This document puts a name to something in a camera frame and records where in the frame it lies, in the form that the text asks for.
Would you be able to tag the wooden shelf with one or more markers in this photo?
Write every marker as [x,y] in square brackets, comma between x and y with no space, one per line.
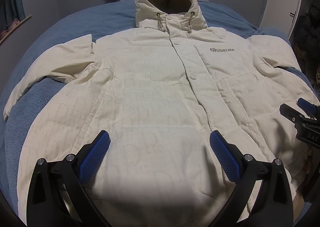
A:
[15,26]

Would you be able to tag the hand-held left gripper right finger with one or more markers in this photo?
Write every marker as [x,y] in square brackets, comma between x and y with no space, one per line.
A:
[226,153]

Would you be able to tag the dark hanging clothes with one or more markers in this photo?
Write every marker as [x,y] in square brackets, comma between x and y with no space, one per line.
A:
[308,36]

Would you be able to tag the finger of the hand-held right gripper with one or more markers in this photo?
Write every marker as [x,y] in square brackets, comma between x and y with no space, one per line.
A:
[307,105]
[290,113]

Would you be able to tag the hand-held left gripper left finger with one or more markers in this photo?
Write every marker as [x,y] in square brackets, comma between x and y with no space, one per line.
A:
[93,151]

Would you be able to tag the blue fleece blanket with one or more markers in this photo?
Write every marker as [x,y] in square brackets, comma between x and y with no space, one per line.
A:
[72,20]

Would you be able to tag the cream hooded puffer jacket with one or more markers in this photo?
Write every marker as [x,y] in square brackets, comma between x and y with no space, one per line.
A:
[160,96]

